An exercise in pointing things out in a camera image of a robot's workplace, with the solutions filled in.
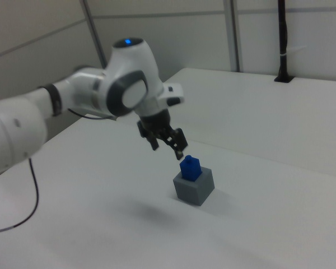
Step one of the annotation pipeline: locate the black hanging arm cable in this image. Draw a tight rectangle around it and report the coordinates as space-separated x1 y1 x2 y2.
0 108 118 235

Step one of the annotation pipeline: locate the grey hollow cuboid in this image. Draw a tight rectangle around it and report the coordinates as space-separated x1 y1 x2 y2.
172 166 216 207

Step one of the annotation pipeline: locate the black pole with table mount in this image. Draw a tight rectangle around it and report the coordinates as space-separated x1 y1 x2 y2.
273 0 295 84

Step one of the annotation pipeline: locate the small white camera box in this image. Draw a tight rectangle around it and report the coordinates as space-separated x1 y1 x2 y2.
164 83 185 107

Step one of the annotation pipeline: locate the blue block with knob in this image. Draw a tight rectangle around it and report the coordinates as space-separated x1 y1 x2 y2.
179 155 203 182

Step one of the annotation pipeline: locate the grey partition post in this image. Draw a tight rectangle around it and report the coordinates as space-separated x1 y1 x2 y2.
228 0 241 72
82 0 107 69

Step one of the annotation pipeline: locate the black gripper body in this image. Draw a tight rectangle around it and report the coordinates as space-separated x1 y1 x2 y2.
136 108 175 136

